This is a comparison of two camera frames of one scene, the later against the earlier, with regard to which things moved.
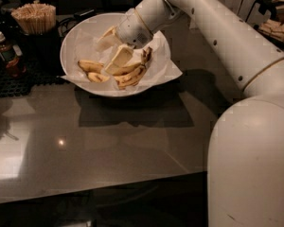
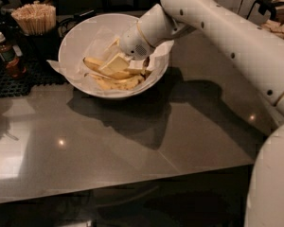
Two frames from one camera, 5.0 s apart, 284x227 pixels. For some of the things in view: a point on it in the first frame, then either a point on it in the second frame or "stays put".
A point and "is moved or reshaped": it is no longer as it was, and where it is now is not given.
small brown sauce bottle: [9, 54] stays put
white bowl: [92, 55] stays put
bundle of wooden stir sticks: [36, 18] stays put
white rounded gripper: [132, 29] to [133, 43]
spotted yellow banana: [123, 80] is moved or reshaped
